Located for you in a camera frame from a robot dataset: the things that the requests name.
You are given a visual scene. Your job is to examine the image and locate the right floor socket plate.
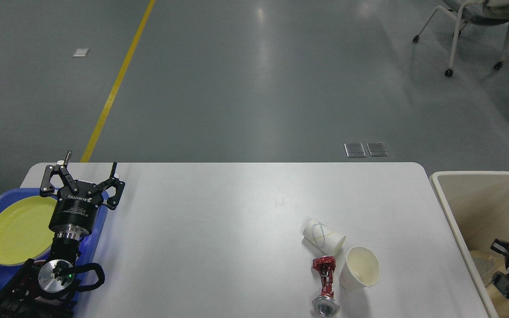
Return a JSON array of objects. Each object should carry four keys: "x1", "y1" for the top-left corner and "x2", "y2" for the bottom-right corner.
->
[{"x1": 366, "y1": 142, "x2": 389, "y2": 157}]

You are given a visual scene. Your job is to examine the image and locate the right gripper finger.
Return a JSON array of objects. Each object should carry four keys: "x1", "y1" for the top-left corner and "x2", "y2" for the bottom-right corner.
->
[
  {"x1": 492, "y1": 272, "x2": 509, "y2": 299},
  {"x1": 490, "y1": 238, "x2": 509, "y2": 257}
]

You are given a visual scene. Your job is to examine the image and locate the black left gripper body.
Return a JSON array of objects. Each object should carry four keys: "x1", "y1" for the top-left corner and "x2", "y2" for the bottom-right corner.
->
[{"x1": 49, "y1": 183, "x2": 103, "y2": 240}]

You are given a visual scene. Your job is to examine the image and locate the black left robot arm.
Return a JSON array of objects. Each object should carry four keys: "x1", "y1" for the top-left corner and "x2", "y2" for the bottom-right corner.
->
[{"x1": 0, "y1": 151, "x2": 125, "y2": 318}]

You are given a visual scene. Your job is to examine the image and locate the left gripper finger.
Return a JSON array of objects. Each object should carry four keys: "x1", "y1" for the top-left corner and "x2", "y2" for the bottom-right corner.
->
[
  {"x1": 40, "y1": 151, "x2": 79, "y2": 197},
  {"x1": 87, "y1": 162, "x2": 126, "y2": 210}
]

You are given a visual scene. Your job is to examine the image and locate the lying white paper cup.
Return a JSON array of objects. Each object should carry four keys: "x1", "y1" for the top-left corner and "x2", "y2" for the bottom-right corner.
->
[{"x1": 302, "y1": 219, "x2": 347, "y2": 256}]

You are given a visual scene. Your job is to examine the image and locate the white office chair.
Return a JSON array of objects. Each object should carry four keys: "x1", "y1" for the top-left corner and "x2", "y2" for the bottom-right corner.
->
[{"x1": 412, "y1": 0, "x2": 509, "y2": 78}]

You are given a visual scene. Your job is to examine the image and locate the floor socket plate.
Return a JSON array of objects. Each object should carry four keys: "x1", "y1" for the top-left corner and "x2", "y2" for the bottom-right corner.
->
[
  {"x1": 345, "y1": 142, "x2": 366, "y2": 158},
  {"x1": 366, "y1": 142, "x2": 389, "y2": 157}
]

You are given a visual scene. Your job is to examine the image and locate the crushed white paper cup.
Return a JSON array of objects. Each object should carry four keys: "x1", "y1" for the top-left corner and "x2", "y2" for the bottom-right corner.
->
[{"x1": 339, "y1": 246, "x2": 380, "y2": 291}]

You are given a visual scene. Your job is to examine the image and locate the yellow plastic plate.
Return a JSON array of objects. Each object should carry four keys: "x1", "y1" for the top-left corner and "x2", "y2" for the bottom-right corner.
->
[{"x1": 0, "y1": 197, "x2": 56, "y2": 266}]

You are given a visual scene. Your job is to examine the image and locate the crushed red can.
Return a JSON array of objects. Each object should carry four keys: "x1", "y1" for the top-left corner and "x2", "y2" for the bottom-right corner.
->
[{"x1": 312, "y1": 255, "x2": 340, "y2": 318}]

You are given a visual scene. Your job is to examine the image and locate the left floor socket plate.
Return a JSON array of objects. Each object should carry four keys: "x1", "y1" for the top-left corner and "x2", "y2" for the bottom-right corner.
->
[{"x1": 345, "y1": 142, "x2": 366, "y2": 158}]

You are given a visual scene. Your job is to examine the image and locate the beige plastic bin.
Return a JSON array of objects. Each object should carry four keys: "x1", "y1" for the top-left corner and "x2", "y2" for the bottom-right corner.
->
[{"x1": 430, "y1": 171, "x2": 509, "y2": 318}]

